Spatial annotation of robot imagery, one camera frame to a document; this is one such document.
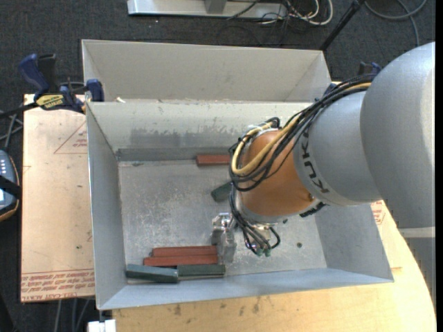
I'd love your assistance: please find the dark green flat block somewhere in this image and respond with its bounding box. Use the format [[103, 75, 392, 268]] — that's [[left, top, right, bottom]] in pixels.
[[177, 264, 227, 278], [125, 264, 180, 284], [210, 181, 235, 203]]

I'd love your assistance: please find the red-brown flat block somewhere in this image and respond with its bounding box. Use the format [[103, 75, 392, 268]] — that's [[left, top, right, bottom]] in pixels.
[[150, 245, 219, 259], [143, 254, 220, 268], [196, 154, 231, 167]]

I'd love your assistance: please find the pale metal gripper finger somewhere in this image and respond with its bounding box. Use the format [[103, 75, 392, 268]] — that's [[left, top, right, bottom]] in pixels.
[[222, 219, 239, 264], [210, 213, 226, 247]]

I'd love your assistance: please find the grey metal bin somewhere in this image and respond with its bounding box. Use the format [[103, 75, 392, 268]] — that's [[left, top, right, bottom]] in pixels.
[[81, 39, 395, 311]]

